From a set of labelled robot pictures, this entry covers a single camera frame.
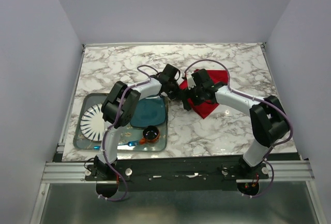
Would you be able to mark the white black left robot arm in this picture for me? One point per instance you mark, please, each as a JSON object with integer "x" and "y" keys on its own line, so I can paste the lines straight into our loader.
{"x": 119, "y": 107}

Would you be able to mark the brown ceramic cup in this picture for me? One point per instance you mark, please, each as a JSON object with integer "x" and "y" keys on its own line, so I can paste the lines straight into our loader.
{"x": 150, "y": 135}

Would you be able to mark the black mounting base plate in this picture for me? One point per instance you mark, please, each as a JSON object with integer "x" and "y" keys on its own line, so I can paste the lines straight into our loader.
{"x": 176, "y": 174}

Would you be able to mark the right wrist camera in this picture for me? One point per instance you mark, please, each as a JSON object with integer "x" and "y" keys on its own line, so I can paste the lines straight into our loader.
{"x": 200, "y": 79}

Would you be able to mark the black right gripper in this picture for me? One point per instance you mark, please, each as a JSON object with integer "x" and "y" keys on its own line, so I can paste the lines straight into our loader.
{"x": 186, "y": 103}

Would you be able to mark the red cloth napkin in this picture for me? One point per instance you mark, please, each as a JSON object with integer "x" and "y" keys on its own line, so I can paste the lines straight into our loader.
{"x": 205, "y": 109}

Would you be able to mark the aluminium frame rail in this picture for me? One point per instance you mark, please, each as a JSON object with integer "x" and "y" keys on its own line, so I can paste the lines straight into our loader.
{"x": 75, "y": 173}

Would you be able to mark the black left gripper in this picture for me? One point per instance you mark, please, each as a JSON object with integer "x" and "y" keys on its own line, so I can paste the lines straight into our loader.
{"x": 178, "y": 89}

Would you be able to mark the teal square plate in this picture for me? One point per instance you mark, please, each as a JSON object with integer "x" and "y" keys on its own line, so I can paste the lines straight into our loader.
{"x": 149, "y": 112}

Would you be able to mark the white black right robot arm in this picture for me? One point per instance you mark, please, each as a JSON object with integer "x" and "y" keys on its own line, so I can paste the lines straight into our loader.
{"x": 268, "y": 119}

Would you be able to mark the blue handled utensil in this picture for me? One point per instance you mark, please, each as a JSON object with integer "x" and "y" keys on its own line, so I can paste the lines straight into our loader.
{"x": 129, "y": 144}

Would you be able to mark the white blue striped plate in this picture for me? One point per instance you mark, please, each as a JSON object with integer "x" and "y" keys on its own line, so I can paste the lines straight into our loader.
{"x": 92, "y": 123}

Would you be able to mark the glass rectangular tray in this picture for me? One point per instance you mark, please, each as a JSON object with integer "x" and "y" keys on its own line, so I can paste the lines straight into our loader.
{"x": 129, "y": 133}

